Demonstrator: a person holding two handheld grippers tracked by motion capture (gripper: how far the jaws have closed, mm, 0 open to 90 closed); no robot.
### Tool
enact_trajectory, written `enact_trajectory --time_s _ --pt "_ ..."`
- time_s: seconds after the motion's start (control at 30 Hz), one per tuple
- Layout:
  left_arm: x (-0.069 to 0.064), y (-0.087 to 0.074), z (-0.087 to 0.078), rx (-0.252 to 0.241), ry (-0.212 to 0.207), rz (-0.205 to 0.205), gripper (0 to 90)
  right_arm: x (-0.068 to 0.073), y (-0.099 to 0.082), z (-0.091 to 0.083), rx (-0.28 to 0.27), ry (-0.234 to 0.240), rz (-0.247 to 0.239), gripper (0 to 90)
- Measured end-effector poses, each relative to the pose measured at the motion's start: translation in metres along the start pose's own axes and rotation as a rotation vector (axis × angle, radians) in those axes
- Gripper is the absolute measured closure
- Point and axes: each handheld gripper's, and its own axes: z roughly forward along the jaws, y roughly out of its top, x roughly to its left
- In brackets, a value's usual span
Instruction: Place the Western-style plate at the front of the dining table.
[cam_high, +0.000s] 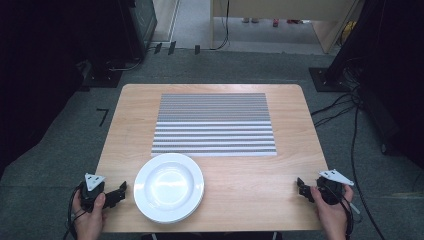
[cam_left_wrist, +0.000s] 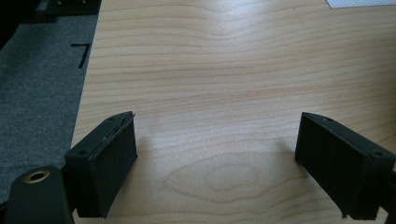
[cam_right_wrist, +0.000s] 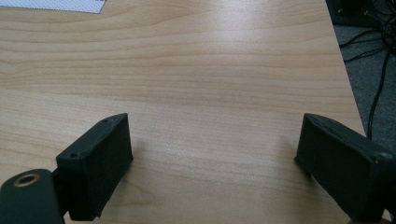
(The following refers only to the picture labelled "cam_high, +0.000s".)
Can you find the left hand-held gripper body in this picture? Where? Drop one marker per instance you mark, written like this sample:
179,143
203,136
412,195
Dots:
90,186

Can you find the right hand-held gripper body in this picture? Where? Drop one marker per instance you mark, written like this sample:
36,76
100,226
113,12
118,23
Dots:
331,190

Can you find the white plate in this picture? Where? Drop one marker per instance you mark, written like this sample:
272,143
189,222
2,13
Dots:
168,186

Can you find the person's right hand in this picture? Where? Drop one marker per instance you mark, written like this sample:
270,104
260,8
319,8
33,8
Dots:
333,220

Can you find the person's left hand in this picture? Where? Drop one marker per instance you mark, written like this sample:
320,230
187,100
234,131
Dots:
87,223

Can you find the grey white striped placemat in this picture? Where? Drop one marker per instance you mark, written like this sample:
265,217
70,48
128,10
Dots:
213,126

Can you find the short black tape strip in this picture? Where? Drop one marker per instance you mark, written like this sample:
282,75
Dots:
158,48
172,47
197,49

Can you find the dark cabinet with glass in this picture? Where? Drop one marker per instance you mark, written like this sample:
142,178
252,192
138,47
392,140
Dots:
141,23

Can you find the light wooden desk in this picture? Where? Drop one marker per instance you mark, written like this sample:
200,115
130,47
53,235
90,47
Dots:
286,8

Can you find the black stand base plate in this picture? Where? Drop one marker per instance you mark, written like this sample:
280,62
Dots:
101,77
325,80

